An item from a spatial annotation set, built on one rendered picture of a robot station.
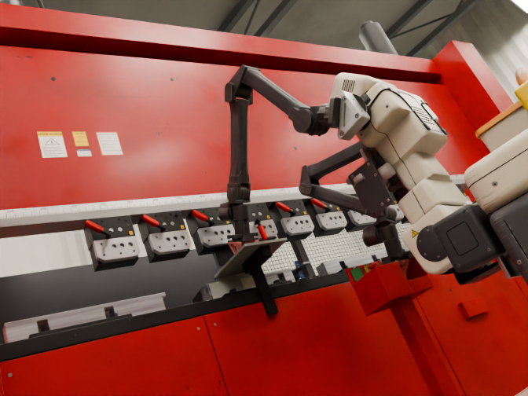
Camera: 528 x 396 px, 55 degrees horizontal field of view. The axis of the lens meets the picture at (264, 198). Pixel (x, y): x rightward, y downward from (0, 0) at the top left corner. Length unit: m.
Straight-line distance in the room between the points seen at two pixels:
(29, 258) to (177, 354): 5.11
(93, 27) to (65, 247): 4.68
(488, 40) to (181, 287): 8.34
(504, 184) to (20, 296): 1.81
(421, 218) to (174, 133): 1.13
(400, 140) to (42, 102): 1.32
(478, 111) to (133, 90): 2.33
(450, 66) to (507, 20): 6.15
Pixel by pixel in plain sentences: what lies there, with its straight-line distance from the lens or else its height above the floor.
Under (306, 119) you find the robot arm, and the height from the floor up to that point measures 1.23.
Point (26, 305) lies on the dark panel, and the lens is 2.28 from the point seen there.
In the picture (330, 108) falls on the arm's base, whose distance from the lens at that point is 1.54.
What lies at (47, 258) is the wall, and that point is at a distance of 6.69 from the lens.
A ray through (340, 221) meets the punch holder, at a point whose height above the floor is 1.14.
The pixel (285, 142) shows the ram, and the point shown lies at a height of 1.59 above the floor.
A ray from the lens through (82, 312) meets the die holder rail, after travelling 1.72.
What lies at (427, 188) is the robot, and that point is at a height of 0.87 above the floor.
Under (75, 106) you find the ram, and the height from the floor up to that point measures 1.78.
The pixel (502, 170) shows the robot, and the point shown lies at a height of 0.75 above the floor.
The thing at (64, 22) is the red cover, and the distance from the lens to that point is 2.44.
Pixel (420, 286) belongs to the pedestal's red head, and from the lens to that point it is 1.83.
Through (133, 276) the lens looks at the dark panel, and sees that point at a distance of 2.40.
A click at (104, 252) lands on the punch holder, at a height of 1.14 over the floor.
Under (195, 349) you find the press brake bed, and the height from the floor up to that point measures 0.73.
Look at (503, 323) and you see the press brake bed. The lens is 2.62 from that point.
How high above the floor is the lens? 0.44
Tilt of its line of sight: 23 degrees up
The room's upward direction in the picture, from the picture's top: 22 degrees counter-clockwise
